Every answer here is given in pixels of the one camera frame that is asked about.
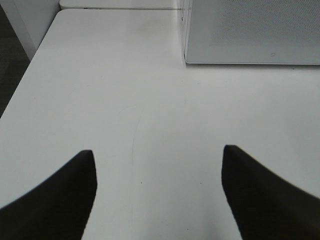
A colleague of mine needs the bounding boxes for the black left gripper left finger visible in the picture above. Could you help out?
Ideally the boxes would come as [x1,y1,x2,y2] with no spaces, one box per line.
[0,150,97,240]

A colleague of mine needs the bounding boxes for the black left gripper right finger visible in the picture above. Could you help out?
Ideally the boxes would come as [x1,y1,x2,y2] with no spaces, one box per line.
[221,145,320,240]

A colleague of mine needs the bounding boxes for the white microwave oven body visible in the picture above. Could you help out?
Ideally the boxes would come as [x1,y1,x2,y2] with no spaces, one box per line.
[177,0,320,66]

